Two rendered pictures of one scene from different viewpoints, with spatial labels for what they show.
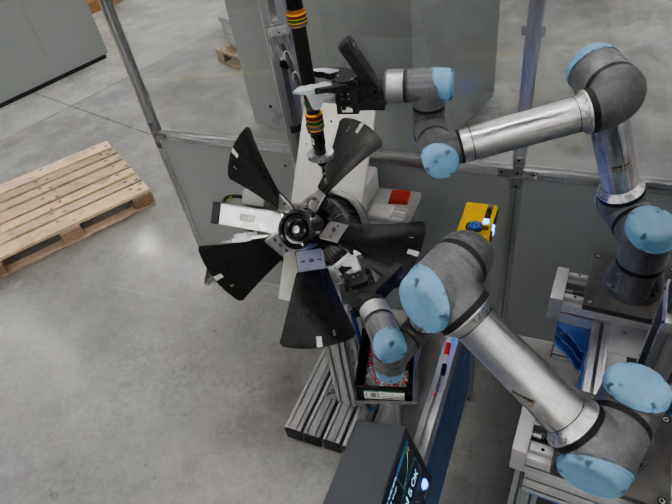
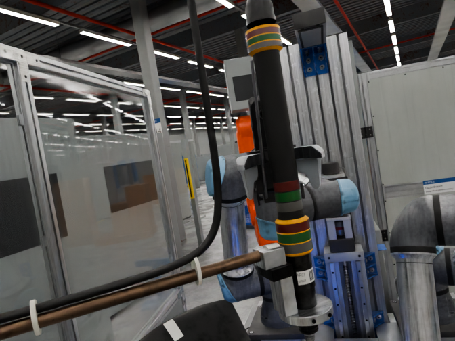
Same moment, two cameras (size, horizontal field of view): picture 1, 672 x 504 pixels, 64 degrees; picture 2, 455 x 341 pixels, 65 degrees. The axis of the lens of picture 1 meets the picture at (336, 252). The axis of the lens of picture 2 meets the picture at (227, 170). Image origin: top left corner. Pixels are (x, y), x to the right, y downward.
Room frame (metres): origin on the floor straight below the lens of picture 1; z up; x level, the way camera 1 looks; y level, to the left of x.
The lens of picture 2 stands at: (1.42, 0.41, 1.67)
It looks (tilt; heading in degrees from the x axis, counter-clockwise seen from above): 3 degrees down; 253
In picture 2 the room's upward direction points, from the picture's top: 9 degrees counter-clockwise
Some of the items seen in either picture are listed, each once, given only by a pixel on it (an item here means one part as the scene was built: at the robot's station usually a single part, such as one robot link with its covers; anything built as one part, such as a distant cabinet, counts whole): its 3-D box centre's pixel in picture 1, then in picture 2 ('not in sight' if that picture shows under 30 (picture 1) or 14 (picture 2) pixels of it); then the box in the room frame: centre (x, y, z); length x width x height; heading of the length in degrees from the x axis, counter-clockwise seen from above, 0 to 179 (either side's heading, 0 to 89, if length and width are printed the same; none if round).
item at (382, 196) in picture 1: (370, 207); not in sight; (1.76, -0.17, 0.85); 0.36 x 0.24 x 0.03; 61
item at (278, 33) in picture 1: (280, 40); not in sight; (1.85, 0.06, 1.54); 0.10 x 0.07 x 0.09; 6
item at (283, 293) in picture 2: (317, 138); (294, 279); (1.23, 0.00, 1.50); 0.09 x 0.07 x 0.10; 6
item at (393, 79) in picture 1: (394, 85); not in sight; (1.16, -0.20, 1.64); 0.08 x 0.05 x 0.08; 161
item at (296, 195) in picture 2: not in sight; (288, 195); (1.22, -0.01, 1.60); 0.03 x 0.03 x 0.01
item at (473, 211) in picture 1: (476, 230); not in sight; (1.31, -0.46, 1.02); 0.16 x 0.10 x 0.11; 151
